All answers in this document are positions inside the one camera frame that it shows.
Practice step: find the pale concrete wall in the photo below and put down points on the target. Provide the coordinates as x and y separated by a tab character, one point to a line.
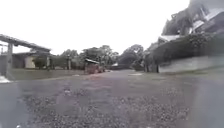
193	64

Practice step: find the grey asphalt road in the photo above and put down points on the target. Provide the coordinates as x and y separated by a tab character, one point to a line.
110	100

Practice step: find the red shed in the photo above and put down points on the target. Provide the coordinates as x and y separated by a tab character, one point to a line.
91	68

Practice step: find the low grey wall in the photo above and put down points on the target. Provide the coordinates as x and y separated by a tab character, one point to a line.
43	74

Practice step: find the large dark tree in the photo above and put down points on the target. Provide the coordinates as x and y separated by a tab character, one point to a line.
131	55

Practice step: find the building with canopy roof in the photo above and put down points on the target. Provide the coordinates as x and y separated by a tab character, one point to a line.
20	41

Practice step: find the pale concrete slab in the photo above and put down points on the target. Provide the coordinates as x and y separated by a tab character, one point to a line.
3	79

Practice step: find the grass verge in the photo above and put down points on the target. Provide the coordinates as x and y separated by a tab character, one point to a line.
180	75

